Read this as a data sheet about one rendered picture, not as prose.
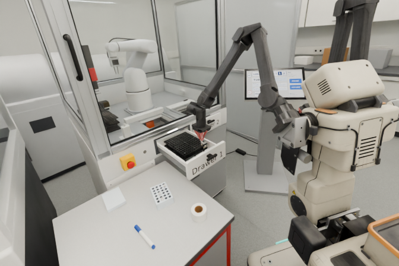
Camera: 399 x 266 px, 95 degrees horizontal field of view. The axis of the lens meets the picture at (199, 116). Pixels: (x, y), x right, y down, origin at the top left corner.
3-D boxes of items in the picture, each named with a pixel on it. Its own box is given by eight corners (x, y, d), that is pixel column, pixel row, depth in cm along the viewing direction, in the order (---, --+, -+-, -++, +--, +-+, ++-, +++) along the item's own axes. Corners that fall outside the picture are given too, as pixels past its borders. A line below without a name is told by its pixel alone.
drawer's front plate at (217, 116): (221, 124, 154) (221, 112, 150) (195, 137, 137) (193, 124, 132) (219, 123, 155) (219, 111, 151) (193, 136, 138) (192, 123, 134)
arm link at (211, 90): (245, 28, 86) (256, 40, 94) (237, 25, 90) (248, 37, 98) (199, 104, 97) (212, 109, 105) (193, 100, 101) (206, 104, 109)
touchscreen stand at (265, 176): (291, 196, 182) (309, 97, 142) (244, 192, 191) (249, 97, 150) (280, 164, 227) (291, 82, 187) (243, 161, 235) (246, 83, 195)
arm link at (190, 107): (203, 95, 97) (213, 100, 104) (190, 91, 106) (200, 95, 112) (195, 116, 98) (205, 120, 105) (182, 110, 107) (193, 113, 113)
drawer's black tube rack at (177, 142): (207, 151, 116) (207, 142, 113) (185, 164, 105) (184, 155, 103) (186, 139, 131) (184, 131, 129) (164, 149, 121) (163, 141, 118)
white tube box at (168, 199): (174, 202, 90) (173, 197, 89) (157, 210, 87) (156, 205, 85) (165, 186, 101) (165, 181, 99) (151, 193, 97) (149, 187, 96)
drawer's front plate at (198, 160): (225, 156, 113) (225, 141, 108) (189, 180, 96) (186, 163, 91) (223, 155, 114) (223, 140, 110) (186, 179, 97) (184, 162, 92)
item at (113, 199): (126, 203, 92) (125, 200, 91) (108, 212, 87) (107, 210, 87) (119, 188, 101) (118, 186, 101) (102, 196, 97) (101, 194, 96)
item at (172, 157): (221, 154, 112) (221, 146, 110) (189, 175, 97) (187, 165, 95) (182, 133, 140) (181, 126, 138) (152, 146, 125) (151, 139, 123)
